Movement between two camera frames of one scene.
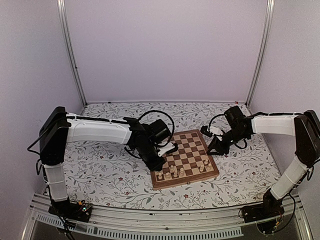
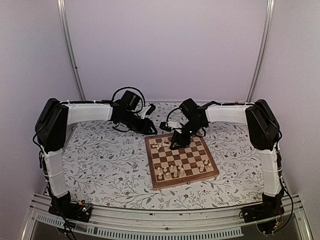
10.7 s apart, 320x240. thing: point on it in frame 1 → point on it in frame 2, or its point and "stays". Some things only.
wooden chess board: x=189 y=163 stays
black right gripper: x=217 y=145 → x=177 y=138
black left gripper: x=158 y=166 → x=146 y=127
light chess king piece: x=182 y=173 stays
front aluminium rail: x=170 y=223 stays
